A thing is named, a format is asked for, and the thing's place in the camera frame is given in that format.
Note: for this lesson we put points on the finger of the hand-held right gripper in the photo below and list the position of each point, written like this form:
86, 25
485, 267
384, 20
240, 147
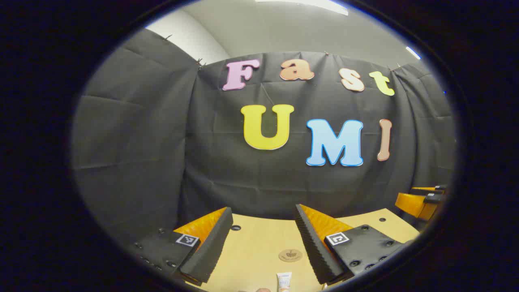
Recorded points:
425, 189
411, 202

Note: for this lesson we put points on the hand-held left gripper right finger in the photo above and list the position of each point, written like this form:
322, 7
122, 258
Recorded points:
314, 247

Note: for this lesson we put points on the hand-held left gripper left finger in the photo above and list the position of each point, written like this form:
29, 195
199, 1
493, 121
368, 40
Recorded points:
211, 247

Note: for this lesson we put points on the round wooden coaster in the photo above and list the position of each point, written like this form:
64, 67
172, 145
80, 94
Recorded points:
290, 255

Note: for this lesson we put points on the white toothpaste tube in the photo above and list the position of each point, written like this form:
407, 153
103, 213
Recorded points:
284, 280

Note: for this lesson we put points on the light wooden desktop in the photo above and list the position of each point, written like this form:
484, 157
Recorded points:
259, 239

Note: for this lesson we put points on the black backdrop cloth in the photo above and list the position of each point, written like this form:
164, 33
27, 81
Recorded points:
162, 134

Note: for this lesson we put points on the small ceiling light panel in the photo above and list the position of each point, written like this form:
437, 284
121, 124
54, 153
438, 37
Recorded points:
413, 52

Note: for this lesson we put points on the long ceiling light panel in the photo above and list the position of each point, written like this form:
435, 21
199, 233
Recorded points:
312, 5

